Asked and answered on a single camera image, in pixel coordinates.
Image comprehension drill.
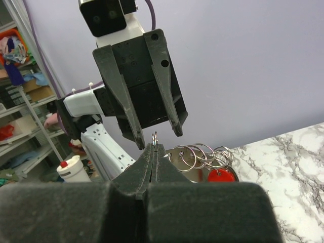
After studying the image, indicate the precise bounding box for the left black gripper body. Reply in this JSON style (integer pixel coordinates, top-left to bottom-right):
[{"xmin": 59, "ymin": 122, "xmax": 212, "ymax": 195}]
[{"xmin": 92, "ymin": 28, "xmax": 189, "ymax": 141}]

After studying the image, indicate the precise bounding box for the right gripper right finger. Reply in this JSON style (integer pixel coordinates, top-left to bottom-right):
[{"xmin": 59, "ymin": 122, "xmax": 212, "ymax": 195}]
[{"xmin": 140, "ymin": 144, "xmax": 283, "ymax": 242}]

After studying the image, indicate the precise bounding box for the red key tag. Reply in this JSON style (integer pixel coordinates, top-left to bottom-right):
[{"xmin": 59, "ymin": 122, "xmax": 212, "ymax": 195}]
[{"xmin": 207, "ymin": 169, "xmax": 235, "ymax": 182}]

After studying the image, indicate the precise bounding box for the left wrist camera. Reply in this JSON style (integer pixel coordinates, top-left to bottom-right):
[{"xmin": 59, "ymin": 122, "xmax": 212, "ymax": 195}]
[{"xmin": 78, "ymin": 0, "xmax": 144, "ymax": 48}]

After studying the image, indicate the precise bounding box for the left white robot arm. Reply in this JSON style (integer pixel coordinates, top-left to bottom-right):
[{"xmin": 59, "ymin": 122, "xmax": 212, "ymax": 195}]
[{"xmin": 56, "ymin": 29, "xmax": 188, "ymax": 181}]

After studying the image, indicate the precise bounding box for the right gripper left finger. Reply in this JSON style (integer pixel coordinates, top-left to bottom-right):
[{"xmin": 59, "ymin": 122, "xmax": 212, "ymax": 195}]
[{"xmin": 1, "ymin": 144, "xmax": 154, "ymax": 242}]

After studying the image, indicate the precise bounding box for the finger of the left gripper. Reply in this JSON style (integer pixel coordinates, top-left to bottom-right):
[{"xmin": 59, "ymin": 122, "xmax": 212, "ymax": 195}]
[
  {"xmin": 93, "ymin": 45, "xmax": 145, "ymax": 150},
  {"xmin": 144, "ymin": 29, "xmax": 183, "ymax": 137}
]

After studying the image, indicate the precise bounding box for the round metal keyring disc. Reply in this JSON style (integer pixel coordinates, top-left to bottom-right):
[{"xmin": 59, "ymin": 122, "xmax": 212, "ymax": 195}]
[{"xmin": 124, "ymin": 131, "xmax": 240, "ymax": 184}]

